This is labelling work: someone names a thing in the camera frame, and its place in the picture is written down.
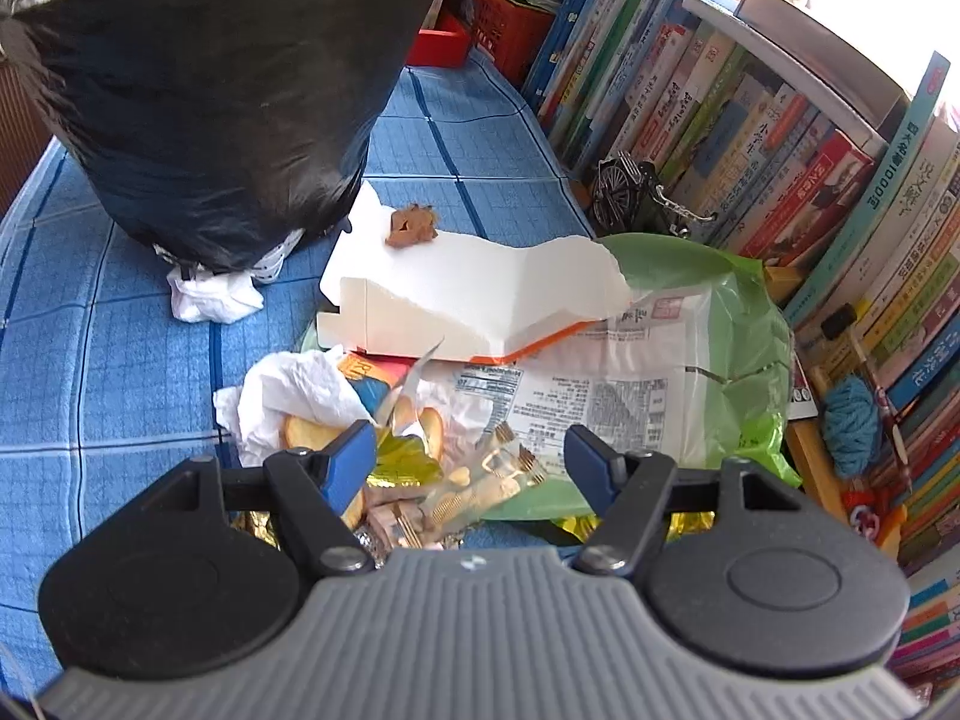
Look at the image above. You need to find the green snack bag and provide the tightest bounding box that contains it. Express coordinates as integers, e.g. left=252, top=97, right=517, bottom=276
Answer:
left=418, top=234, right=800, bottom=520

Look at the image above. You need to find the small white tissue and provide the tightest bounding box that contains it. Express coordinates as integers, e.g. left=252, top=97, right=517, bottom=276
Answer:
left=166, top=266, right=263, bottom=323

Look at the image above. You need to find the white torn cardboard box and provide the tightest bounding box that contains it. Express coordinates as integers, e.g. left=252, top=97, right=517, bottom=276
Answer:
left=316, top=184, right=631, bottom=364

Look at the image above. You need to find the gold yellow snack bag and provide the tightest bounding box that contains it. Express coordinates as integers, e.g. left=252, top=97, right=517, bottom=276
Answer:
left=280, top=416, right=715, bottom=541

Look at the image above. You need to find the row of upright books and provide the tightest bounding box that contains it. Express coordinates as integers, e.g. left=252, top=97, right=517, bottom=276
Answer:
left=523, top=0, right=958, bottom=688

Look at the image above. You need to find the wooden desk shelf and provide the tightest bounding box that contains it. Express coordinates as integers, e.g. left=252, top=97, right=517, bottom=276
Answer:
left=763, top=260, right=910, bottom=564

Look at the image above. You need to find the blue yarn ball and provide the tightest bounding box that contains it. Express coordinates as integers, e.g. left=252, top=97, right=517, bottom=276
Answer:
left=822, top=376, right=884, bottom=479

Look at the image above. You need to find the blue checkered tablecloth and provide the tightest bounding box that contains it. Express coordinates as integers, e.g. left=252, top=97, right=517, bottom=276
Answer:
left=0, top=60, right=586, bottom=694

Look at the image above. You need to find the brown cookie crumb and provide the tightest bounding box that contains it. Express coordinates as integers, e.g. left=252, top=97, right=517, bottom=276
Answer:
left=384, top=203, right=438, bottom=249

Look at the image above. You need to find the miniature black bicycle model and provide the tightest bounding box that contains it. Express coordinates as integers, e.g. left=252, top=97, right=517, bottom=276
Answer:
left=586, top=151, right=718, bottom=239

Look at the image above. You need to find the black trash bag bin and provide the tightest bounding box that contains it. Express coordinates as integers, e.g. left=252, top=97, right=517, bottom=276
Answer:
left=2, top=0, right=433, bottom=273

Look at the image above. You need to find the red box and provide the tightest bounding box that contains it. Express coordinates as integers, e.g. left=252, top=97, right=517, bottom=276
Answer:
left=407, top=0, right=553, bottom=89

